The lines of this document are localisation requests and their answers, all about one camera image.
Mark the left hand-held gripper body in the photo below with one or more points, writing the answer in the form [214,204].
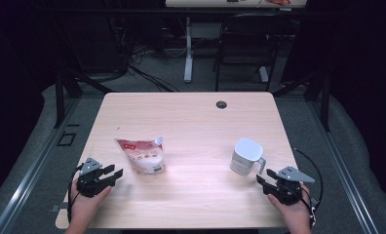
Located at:
[90,183]

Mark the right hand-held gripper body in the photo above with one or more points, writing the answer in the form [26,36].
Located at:
[288,190]

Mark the clear red spout pouch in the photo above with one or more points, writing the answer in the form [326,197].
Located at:
[142,159]

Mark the person's right hand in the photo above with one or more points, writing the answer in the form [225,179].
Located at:
[295,213]

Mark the person's left hand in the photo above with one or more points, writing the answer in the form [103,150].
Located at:
[84,208]

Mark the black metal stand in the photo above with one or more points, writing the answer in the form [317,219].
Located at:
[326,104]
[59,97]

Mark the black folding chair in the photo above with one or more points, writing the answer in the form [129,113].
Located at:
[249,35]

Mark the white desk leg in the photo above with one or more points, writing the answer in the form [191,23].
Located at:
[188,48]

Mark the orange flat object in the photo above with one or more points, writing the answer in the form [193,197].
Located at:
[278,2]

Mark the grey table edge bracket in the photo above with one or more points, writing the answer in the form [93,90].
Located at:
[55,208]
[315,204]

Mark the aluminium floor rail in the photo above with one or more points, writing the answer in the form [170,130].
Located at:
[35,165]
[343,172]

